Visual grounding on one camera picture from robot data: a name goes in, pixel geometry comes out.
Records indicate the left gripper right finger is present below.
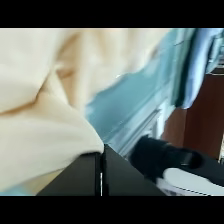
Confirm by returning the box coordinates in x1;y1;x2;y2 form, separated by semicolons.
101;143;168;197

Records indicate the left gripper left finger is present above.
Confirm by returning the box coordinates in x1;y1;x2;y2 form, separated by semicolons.
36;151;102;197

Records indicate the cream shirt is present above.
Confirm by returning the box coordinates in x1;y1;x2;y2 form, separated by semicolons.
0;28;172;197

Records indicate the light blue garment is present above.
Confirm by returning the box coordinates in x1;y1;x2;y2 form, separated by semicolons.
170;28;224;110

